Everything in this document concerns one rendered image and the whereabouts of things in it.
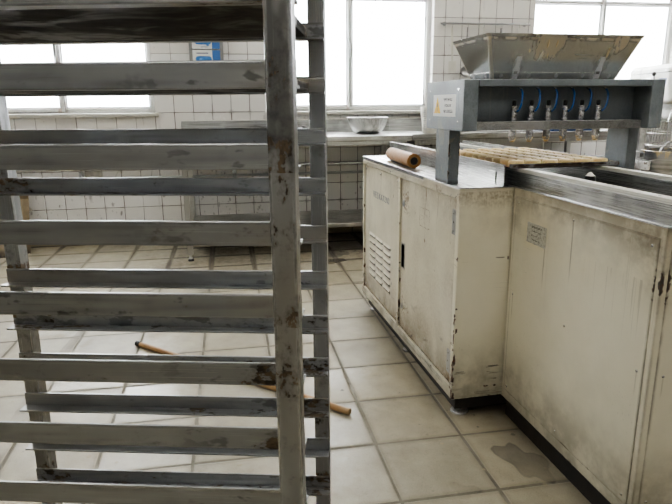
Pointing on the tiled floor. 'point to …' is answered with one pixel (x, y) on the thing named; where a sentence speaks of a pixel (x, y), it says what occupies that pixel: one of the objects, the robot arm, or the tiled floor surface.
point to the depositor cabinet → (440, 273)
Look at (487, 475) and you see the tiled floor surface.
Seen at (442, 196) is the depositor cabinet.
